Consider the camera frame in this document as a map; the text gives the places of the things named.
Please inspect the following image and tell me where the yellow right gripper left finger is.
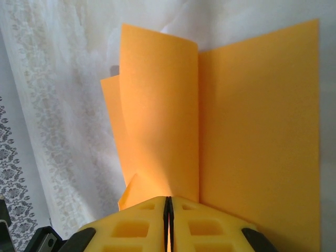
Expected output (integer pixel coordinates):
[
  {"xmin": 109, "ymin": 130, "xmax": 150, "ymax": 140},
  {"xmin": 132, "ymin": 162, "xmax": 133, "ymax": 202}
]
[{"xmin": 59, "ymin": 196, "xmax": 169, "ymax": 252}]

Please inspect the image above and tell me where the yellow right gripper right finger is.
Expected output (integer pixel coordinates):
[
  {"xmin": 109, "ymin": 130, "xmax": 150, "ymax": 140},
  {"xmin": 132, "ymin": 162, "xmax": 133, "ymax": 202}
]
[{"xmin": 169, "ymin": 196, "xmax": 278, "ymax": 252}]

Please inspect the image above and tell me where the orange paper sheet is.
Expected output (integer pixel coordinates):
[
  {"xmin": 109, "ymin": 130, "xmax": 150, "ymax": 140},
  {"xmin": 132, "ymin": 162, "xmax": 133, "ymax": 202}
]
[{"xmin": 100, "ymin": 18, "xmax": 321, "ymax": 252}]

